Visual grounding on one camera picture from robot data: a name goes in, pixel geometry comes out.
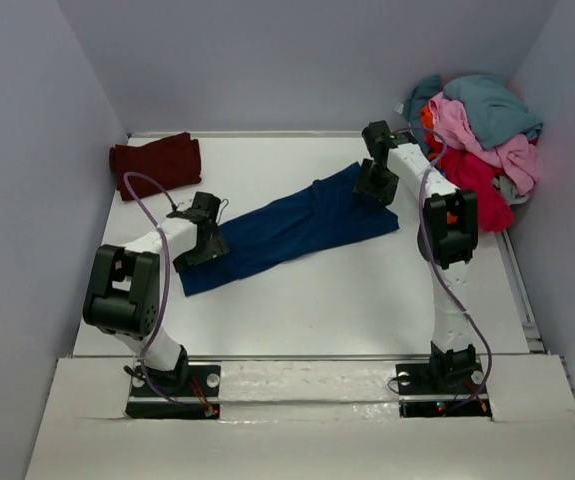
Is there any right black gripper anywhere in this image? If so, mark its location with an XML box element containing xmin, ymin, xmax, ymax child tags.
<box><xmin>355</xmin><ymin>158</ymin><xmax>401</xmax><ymax>209</ymax></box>

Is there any navy blue t shirt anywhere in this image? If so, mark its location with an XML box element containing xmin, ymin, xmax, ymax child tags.
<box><xmin>179</xmin><ymin>163</ymin><xmax>399</xmax><ymax>297</ymax></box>

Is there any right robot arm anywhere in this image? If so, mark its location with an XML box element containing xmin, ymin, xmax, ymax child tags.
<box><xmin>354</xmin><ymin>121</ymin><xmax>482</xmax><ymax>396</ymax></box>

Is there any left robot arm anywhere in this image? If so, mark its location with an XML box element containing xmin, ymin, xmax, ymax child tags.
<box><xmin>83</xmin><ymin>192</ymin><xmax>229</xmax><ymax>395</ymax></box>

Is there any orange t shirt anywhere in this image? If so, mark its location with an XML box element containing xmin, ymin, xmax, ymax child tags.
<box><xmin>420</xmin><ymin>104</ymin><xmax>443</xmax><ymax>161</ymax></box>

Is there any folded dark red shirt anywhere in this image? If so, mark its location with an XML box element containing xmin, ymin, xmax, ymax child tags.
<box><xmin>109</xmin><ymin>132</ymin><xmax>202</xmax><ymax>202</ymax></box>

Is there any magenta t shirt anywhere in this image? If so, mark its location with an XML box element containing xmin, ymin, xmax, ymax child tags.
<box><xmin>439</xmin><ymin>147</ymin><xmax>514</xmax><ymax>233</ymax></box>

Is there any grey blue t shirt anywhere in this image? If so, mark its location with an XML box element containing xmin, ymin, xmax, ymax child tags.
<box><xmin>397</xmin><ymin>74</ymin><xmax>543</xmax><ymax>149</ymax></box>

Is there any light pink t shirt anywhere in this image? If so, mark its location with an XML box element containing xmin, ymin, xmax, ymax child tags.
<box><xmin>428</xmin><ymin>93</ymin><xmax>539</xmax><ymax>196</ymax></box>

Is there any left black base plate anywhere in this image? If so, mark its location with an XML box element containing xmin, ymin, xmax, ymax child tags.
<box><xmin>123</xmin><ymin>363</ymin><xmax>221</xmax><ymax>421</ymax></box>

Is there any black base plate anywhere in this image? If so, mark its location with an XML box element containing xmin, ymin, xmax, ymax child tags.
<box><xmin>123</xmin><ymin>363</ymin><xmax>221</xmax><ymax>421</ymax></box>
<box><xmin>387</xmin><ymin>362</ymin><xmax>492</xmax><ymax>419</ymax></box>

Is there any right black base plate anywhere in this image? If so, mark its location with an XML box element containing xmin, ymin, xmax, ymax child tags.
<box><xmin>387</xmin><ymin>362</ymin><xmax>492</xmax><ymax>419</ymax></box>

